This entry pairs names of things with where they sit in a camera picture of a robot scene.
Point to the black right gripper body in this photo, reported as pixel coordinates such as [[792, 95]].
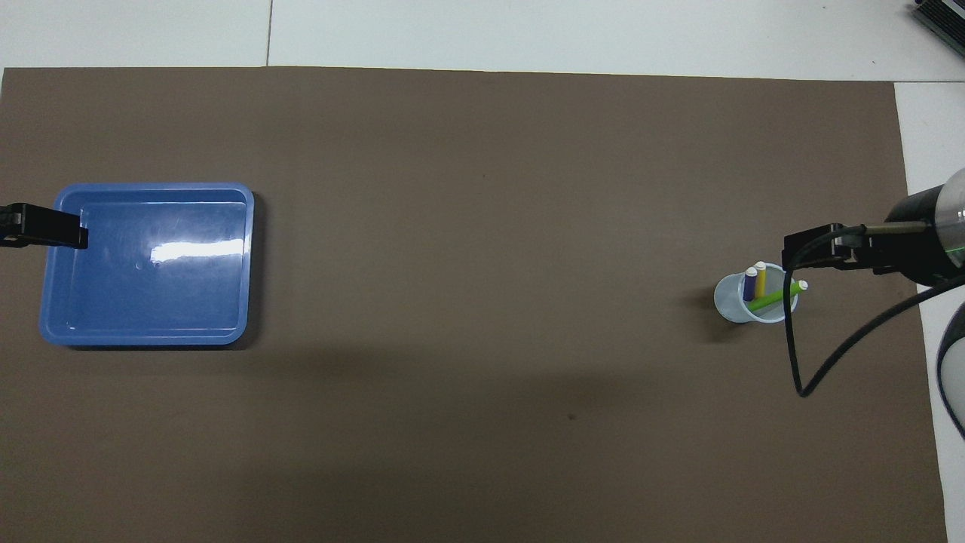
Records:
[[863, 256]]

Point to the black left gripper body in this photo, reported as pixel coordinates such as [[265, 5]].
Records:
[[9, 226]]

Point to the green highlighter pen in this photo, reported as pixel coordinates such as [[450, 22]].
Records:
[[773, 297]]

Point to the yellow highlighter pen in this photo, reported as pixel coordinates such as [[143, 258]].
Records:
[[761, 280]]

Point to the purple highlighter pen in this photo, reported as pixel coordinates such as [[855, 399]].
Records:
[[749, 285]]

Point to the blue plastic tray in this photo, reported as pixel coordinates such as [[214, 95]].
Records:
[[151, 302]]

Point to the translucent plastic cup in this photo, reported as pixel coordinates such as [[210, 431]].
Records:
[[727, 302]]

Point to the grey ribbed device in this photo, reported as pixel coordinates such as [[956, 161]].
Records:
[[942, 19]]

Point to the brown paper table mat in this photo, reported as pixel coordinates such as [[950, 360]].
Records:
[[490, 226]]

